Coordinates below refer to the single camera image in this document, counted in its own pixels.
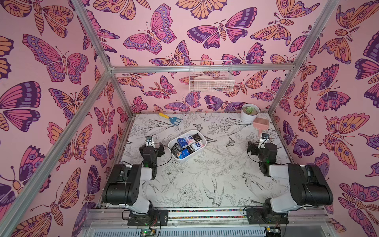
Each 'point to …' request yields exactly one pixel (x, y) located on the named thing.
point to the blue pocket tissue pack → (182, 142)
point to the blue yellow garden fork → (172, 119)
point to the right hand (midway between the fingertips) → (254, 141)
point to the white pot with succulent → (248, 113)
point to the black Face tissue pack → (196, 137)
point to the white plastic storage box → (175, 149)
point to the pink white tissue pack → (189, 138)
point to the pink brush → (260, 124)
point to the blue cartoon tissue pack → (183, 152)
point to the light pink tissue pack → (197, 145)
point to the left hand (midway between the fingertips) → (154, 142)
